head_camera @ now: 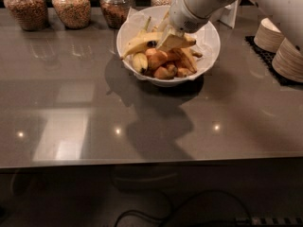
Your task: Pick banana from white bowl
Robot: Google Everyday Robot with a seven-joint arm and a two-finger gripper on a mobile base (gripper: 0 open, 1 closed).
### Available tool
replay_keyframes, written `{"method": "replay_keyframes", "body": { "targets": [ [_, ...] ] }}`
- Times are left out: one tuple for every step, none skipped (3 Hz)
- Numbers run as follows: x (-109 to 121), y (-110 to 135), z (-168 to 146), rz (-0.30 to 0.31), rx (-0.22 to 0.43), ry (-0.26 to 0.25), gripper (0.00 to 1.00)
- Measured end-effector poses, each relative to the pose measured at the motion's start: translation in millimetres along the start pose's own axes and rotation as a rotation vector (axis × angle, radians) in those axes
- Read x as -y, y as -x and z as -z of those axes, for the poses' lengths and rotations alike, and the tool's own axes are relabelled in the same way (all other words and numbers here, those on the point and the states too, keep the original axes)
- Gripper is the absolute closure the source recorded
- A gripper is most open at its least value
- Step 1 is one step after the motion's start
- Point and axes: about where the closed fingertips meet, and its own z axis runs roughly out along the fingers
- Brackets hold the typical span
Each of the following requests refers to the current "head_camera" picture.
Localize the orange fruit pile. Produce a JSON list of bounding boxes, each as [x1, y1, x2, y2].
[[145, 48, 203, 80]]

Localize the near stack paper bowls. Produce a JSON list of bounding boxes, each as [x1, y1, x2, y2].
[[272, 39, 303, 83]]

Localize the leftmost glass grain jar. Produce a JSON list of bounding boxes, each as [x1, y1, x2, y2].
[[4, 0, 48, 31]]

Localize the large yellow banana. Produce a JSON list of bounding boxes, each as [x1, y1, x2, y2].
[[120, 32, 196, 60]]

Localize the black power strip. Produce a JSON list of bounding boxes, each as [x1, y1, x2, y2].
[[235, 217, 303, 227]]

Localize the small yellow banana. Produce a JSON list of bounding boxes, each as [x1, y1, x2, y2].
[[132, 16, 152, 74]]

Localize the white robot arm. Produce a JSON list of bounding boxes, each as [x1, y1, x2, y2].
[[157, 0, 303, 53]]

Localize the white paper liner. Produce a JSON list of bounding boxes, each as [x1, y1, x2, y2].
[[116, 6, 221, 74]]

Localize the black power cable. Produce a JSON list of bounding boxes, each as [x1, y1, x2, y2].
[[113, 189, 254, 227]]

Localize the stack paper bowls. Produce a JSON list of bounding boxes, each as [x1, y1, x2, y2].
[[254, 18, 284, 53], [272, 39, 303, 83]]

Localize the black rubber mat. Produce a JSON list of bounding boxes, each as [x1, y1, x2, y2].
[[245, 36, 303, 86]]

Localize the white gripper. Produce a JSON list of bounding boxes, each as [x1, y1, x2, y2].
[[156, 0, 218, 51]]

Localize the far stack paper bowls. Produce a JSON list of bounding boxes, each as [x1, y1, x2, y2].
[[254, 18, 284, 53]]

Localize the white bowl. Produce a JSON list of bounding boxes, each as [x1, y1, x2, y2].
[[116, 6, 221, 87]]

